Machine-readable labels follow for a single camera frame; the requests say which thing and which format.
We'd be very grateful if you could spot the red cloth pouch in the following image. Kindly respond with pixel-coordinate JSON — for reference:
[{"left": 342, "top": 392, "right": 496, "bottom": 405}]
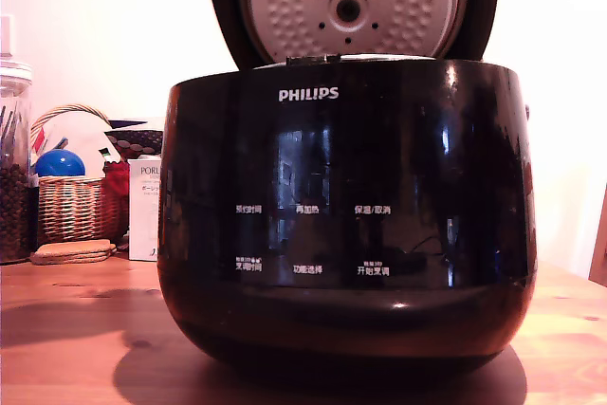
[{"left": 102, "top": 160, "right": 132, "bottom": 198}]

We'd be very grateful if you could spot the black rice cooker lid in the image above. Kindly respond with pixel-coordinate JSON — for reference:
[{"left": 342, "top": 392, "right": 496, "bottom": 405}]
[{"left": 201, "top": 0, "right": 505, "bottom": 70}]

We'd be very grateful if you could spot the silver inner pot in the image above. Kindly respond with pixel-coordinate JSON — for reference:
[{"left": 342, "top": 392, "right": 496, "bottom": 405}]
[{"left": 263, "top": 53, "right": 437, "bottom": 67}]

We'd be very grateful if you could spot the white printed carton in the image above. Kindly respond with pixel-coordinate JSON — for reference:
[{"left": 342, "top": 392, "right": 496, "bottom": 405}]
[{"left": 127, "top": 156, "right": 164, "bottom": 263}]

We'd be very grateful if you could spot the blue ball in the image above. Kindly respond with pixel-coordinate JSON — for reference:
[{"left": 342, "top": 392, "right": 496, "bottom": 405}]
[{"left": 33, "top": 148, "right": 87, "bottom": 179}]

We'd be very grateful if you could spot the dark dotted bowl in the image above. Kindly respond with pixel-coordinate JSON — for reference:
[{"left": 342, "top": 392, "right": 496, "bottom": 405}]
[{"left": 104, "top": 126, "right": 165, "bottom": 160}]

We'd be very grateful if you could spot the glass jar with coffee beans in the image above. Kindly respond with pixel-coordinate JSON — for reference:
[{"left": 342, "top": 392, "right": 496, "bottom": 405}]
[{"left": 0, "top": 59, "right": 35, "bottom": 265}]

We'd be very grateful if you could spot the black Philips rice cooker body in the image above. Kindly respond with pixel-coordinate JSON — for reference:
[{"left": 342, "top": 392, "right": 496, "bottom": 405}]
[{"left": 157, "top": 57, "right": 539, "bottom": 377}]

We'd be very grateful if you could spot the white paper card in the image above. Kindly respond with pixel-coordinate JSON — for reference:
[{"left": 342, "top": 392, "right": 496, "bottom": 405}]
[{"left": 45, "top": 112, "right": 121, "bottom": 165}]

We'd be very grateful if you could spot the cork coaster stack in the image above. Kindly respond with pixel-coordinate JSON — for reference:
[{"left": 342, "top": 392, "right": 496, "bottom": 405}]
[{"left": 28, "top": 239, "right": 118, "bottom": 267}]

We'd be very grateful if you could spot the woven wicker basket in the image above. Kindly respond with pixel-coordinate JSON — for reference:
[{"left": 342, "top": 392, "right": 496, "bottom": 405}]
[{"left": 29, "top": 102, "right": 128, "bottom": 245}]

